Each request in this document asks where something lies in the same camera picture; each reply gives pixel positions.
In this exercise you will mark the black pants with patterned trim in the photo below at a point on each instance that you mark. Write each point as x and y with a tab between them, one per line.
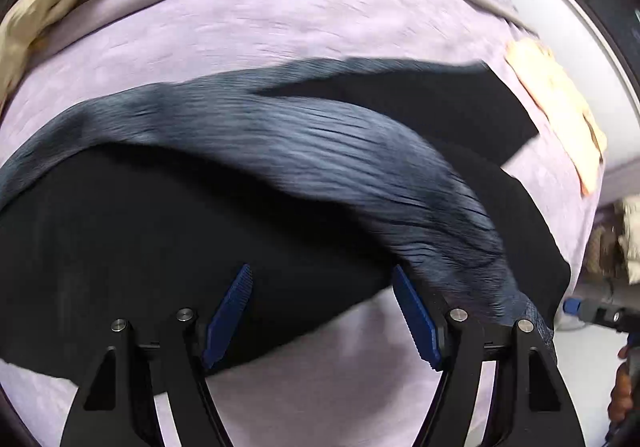
321	176

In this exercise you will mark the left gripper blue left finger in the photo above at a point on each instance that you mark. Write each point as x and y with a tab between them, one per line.
221	327

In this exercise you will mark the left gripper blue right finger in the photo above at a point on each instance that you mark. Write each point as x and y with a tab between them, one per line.
422	328

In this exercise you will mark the peach cloth on bed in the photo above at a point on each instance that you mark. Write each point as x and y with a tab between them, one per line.
567	110

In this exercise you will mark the lilac embossed bed blanket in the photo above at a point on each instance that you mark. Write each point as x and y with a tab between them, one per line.
359	379

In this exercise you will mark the person's right hand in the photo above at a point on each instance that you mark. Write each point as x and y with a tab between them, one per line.
621	396

